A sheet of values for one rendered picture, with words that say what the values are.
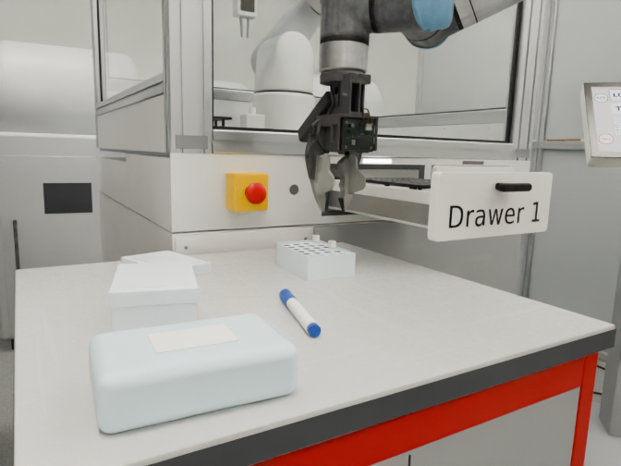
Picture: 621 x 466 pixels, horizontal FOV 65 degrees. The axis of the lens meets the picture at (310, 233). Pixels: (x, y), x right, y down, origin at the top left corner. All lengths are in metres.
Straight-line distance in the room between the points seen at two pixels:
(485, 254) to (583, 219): 1.37
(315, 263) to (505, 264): 0.87
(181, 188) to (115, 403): 0.61
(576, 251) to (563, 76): 0.88
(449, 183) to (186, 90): 0.49
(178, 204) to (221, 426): 0.61
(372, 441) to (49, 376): 0.28
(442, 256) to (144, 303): 0.93
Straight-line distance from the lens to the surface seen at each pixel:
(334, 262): 0.76
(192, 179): 0.94
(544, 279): 2.92
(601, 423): 2.11
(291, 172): 1.02
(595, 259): 2.75
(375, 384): 0.44
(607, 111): 1.81
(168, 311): 0.53
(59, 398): 0.45
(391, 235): 1.19
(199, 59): 0.95
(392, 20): 0.77
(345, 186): 0.81
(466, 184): 0.84
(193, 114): 0.94
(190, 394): 0.38
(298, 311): 0.57
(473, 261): 1.41
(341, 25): 0.77
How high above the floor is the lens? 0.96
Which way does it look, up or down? 9 degrees down
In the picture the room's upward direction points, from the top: 2 degrees clockwise
